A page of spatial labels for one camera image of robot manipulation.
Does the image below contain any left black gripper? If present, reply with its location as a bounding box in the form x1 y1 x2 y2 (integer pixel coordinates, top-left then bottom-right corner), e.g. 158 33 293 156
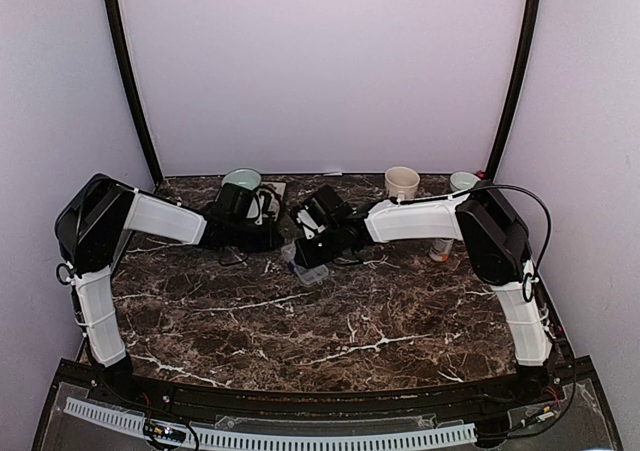
230 219 285 253

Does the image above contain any clear plastic pill organizer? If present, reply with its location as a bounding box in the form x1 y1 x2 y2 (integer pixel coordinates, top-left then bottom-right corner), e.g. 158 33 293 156
281 243 329 286

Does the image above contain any green ceramic bowl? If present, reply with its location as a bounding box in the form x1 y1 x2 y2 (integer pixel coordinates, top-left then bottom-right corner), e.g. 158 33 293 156
222 168 262 191
449 171 480 192

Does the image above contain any orange pill bottle grey cap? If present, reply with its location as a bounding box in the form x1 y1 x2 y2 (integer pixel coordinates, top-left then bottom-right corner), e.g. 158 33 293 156
429 238 454 263

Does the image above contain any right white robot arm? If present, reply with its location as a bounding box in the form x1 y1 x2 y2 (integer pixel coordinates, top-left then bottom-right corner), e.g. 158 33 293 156
290 181 552 405

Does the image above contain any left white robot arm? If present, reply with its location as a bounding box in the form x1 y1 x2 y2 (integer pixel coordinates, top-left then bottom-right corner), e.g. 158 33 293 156
54 173 285 368

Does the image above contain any floral square plate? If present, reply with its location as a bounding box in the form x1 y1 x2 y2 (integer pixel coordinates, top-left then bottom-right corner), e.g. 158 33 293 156
259 181 286 219

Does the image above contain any beige ceramic mug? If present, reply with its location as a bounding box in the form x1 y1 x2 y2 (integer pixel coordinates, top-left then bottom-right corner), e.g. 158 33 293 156
384 166 420 201

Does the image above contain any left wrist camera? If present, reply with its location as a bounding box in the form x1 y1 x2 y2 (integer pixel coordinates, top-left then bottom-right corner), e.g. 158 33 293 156
214 183 283 226

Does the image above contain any white slotted cable duct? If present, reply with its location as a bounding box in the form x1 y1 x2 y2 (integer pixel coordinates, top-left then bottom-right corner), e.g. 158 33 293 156
63 397 477 450

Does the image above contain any left black frame post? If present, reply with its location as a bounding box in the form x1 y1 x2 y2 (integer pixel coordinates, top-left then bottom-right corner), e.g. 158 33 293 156
103 0 164 186

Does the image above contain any black frame post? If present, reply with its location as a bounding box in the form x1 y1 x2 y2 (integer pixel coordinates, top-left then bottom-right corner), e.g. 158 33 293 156
103 0 164 186
484 0 540 180

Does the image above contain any right black frame post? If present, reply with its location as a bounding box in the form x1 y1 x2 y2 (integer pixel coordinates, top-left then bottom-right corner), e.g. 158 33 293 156
484 0 540 180

